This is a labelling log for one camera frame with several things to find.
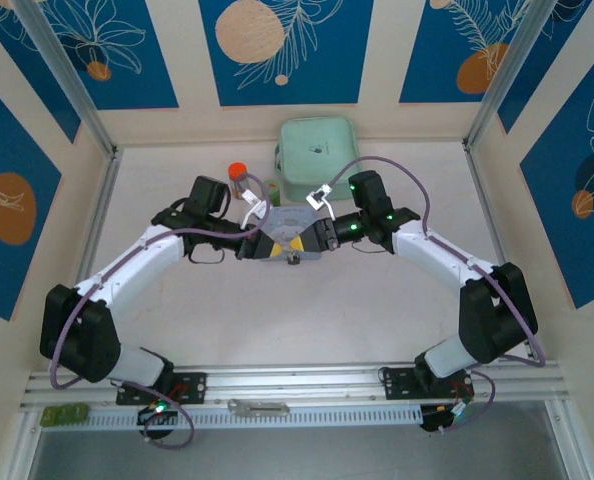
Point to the grey pouch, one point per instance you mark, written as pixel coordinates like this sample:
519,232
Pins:
288,222

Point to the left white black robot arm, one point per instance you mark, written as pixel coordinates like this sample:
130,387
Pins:
82,330

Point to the orange lid glass jar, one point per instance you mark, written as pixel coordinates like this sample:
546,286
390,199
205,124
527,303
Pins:
237,171

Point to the small green bottle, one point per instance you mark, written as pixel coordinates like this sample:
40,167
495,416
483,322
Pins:
273,187

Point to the mint green zip case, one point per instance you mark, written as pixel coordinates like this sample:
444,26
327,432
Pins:
322,150

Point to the left black controller box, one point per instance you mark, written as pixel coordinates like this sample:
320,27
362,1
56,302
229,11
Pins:
157,417

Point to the black controller box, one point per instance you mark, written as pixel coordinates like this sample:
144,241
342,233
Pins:
157,417
439,417

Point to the right black controller box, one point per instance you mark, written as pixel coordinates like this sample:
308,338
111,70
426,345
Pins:
439,417

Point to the green circuit board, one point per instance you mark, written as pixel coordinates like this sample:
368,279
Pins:
64,416

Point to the left aluminium table edge rail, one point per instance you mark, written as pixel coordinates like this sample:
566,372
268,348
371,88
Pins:
99,225

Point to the aluminium table edge rail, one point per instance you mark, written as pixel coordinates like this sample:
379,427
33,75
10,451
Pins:
497,240
99,225

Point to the right aluminium table edge rail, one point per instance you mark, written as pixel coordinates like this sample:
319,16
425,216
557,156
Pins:
497,240

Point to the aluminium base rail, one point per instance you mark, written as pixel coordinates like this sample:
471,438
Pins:
302,382

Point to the silver metal bracket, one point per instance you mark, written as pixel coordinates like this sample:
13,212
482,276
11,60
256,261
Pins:
257,407

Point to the left aluminium frame post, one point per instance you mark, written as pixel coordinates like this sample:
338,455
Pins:
64,75

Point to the aluminium frame post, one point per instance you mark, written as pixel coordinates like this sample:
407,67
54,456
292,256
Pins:
512,70
64,75

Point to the right aluminium frame post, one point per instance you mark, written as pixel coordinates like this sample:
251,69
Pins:
512,70

